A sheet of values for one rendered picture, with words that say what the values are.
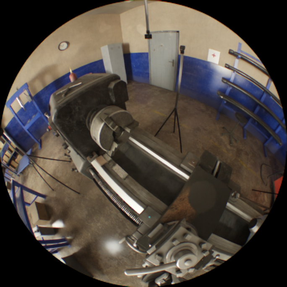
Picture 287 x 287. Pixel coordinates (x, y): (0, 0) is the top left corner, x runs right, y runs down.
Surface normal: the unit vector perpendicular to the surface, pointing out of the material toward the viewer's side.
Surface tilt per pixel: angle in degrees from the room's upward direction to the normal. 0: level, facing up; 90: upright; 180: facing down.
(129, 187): 0
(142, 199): 0
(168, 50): 90
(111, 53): 90
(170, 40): 90
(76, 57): 90
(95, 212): 0
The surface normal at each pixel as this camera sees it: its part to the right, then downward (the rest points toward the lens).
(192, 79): -0.65, 0.63
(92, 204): -0.06, -0.59
